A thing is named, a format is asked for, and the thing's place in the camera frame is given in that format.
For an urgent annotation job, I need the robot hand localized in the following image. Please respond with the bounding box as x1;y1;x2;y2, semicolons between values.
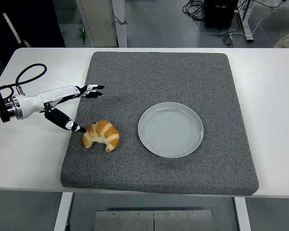
14;84;105;134

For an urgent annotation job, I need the golden croissant bread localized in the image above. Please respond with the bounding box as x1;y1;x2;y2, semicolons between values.
82;119;120;153

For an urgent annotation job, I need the light grey round plate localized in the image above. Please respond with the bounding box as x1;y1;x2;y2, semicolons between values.
137;102;205;159

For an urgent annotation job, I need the person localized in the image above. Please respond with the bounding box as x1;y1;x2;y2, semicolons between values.
0;0;66;62

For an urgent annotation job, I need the grey speckled foam mat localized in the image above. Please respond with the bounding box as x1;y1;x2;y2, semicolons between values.
59;51;260;196

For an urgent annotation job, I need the beige cabinet panel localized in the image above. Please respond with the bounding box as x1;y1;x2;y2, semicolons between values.
76;0;118;48

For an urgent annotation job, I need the white table leg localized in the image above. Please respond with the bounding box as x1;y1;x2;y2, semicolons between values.
53;192;73;231
233;196;252;231

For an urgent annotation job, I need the grey floor pedal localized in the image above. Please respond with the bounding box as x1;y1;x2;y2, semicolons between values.
221;33;236;46

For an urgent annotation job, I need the black computer case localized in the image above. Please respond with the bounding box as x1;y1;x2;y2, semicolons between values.
204;0;239;28

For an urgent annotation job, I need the white desk leg with foot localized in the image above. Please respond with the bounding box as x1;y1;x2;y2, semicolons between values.
238;0;254;43

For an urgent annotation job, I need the white desk post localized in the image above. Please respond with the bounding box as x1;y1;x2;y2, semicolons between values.
111;0;128;48

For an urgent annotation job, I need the black cable bundle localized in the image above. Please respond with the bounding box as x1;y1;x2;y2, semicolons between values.
182;0;207;23

